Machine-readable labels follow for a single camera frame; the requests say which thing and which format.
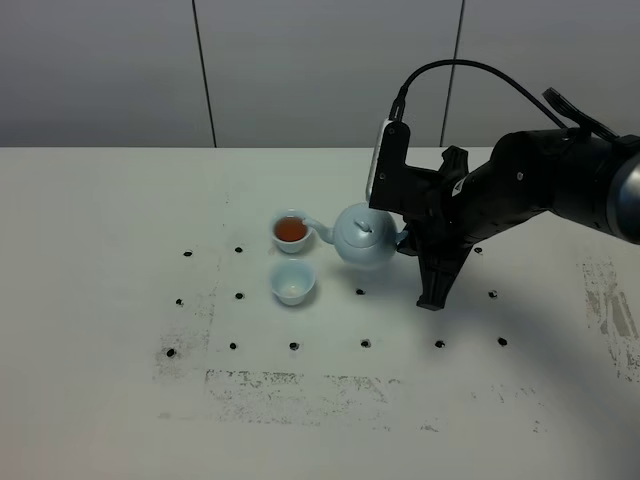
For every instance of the far light blue teacup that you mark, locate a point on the far light blue teacup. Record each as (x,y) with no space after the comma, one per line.
(289,232)

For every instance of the near light blue teacup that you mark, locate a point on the near light blue teacup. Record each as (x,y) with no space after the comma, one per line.
(291,281)

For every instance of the light blue teacup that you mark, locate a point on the light blue teacup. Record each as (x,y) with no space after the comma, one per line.
(291,281)
(289,232)

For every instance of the light blue porcelain teapot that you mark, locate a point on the light blue porcelain teapot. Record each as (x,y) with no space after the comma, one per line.
(363,237)

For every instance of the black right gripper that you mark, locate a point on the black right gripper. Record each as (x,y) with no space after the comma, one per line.
(570,172)

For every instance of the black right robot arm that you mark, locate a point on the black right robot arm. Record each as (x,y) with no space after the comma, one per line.
(620,185)

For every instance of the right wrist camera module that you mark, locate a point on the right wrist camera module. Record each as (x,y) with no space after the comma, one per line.
(392,185)

